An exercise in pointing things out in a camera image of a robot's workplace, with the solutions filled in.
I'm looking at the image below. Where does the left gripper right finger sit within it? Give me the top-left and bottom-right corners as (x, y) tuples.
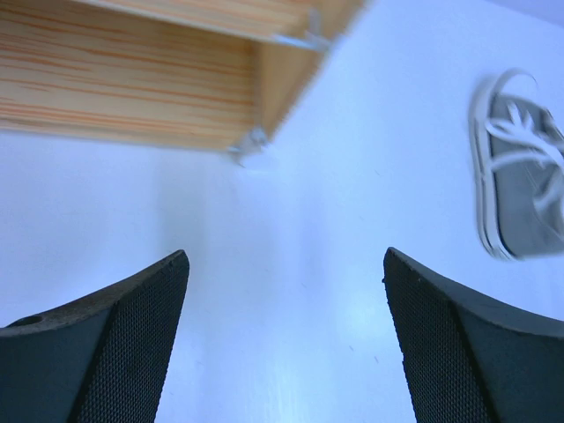
(382, 248), (563, 422)

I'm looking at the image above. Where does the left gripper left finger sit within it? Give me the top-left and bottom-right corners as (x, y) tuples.
(1, 250), (189, 422)

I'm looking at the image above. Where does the grey sneaker back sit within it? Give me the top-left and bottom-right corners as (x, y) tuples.
(468, 69), (563, 260)

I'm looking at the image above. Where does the wooden two-shelf shoe cabinet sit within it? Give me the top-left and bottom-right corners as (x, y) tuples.
(1, 1), (366, 162)

